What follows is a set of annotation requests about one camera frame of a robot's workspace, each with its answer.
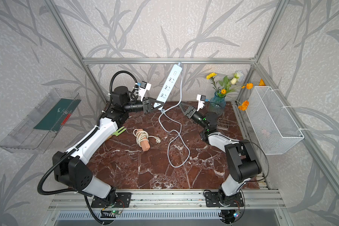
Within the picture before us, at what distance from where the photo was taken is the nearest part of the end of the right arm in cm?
71

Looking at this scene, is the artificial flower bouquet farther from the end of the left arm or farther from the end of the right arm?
the end of the left arm

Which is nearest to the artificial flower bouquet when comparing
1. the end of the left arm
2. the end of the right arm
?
the end of the right arm
